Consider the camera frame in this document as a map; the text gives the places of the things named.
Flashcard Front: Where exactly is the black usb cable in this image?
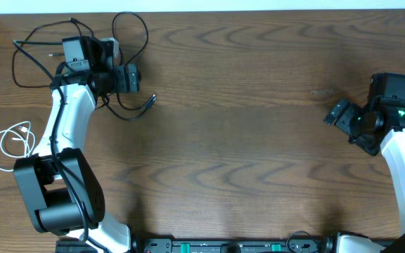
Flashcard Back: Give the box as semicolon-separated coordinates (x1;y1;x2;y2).
11;17;95;89
98;11;158;122

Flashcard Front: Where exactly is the white usb cable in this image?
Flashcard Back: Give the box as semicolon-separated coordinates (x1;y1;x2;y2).
0;120;37;173

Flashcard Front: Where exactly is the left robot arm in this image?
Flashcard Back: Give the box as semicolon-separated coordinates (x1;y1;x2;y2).
13;36;145;252

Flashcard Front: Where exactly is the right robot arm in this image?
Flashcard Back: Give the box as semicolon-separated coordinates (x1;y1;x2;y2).
318;72;405;252

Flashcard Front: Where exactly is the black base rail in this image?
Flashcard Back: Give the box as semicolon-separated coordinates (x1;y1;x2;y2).
129;233;334;253

